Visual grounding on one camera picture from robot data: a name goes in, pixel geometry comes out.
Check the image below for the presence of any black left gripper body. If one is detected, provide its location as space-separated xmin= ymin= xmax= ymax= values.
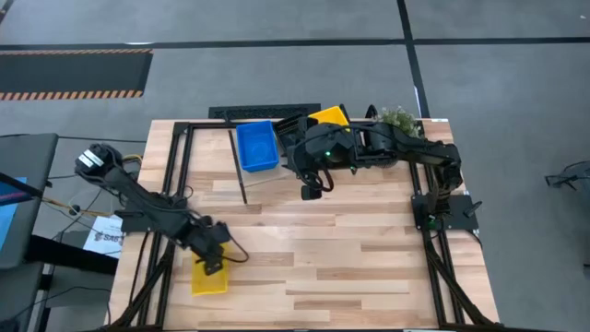
xmin=186 ymin=219 xmax=232 ymax=267

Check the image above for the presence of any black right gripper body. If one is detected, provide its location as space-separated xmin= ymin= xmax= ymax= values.
xmin=288 ymin=123 xmax=325 ymax=173

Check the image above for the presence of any yellow sponge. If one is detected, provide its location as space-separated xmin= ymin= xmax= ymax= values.
xmin=191 ymin=243 xmax=230 ymax=297

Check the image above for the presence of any black slotted plastic basket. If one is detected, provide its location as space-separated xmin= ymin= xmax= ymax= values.
xmin=274 ymin=114 xmax=319 ymax=139

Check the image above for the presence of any yellow slotted plastic basket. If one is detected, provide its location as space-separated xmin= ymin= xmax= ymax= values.
xmin=307 ymin=105 xmax=351 ymax=134

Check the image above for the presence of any blue slotted plastic basket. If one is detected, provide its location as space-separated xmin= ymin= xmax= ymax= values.
xmin=235 ymin=120 xmax=280 ymax=173

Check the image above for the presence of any black keyboard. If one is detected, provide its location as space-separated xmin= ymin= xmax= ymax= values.
xmin=207 ymin=102 xmax=322 ymax=121

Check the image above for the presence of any black metal rod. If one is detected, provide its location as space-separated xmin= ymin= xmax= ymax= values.
xmin=228 ymin=129 xmax=249 ymax=206

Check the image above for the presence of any green artificial plant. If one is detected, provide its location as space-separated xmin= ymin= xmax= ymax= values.
xmin=377 ymin=105 xmax=423 ymax=139

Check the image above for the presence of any white printed paper sheet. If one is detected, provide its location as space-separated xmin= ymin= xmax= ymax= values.
xmin=82 ymin=214 xmax=125 ymax=260

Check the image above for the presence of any black desk base bar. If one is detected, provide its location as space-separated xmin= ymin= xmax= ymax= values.
xmin=25 ymin=233 xmax=119 ymax=276

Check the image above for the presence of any dark grey side desk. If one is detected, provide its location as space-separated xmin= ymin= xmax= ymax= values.
xmin=0 ymin=133 xmax=60 ymax=271

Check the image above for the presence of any blue screen panel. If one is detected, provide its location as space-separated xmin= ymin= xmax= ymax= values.
xmin=0 ymin=176 xmax=29 ymax=253

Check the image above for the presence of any black orange-striped floor mat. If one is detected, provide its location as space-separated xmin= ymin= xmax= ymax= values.
xmin=0 ymin=48 xmax=154 ymax=102

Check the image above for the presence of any black floor stand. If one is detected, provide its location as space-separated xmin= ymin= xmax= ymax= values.
xmin=544 ymin=160 xmax=590 ymax=192

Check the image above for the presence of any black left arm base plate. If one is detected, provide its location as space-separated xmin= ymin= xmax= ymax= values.
xmin=114 ymin=209 xmax=160 ymax=233

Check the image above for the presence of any black aluminium table frame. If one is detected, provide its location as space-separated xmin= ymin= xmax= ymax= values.
xmin=108 ymin=119 xmax=503 ymax=331

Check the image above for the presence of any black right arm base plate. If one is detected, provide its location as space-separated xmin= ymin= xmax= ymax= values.
xmin=411 ymin=193 xmax=480 ymax=232

